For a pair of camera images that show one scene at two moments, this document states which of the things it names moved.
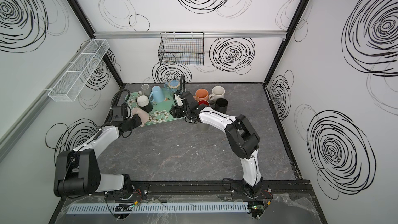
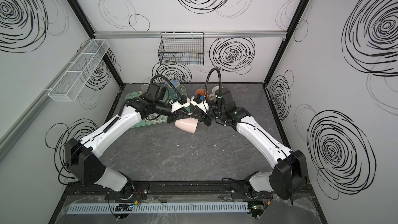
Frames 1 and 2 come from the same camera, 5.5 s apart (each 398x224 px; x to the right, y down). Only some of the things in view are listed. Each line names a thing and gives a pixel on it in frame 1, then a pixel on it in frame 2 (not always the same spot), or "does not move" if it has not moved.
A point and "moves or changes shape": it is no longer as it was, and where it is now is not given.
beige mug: (217, 92) does not move
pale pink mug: (143, 115) moves or changes shape
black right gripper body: (180, 111) -> (208, 120)
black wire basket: (186, 48) does not move
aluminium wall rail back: (206, 34) does not move
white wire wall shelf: (77, 76) does not move
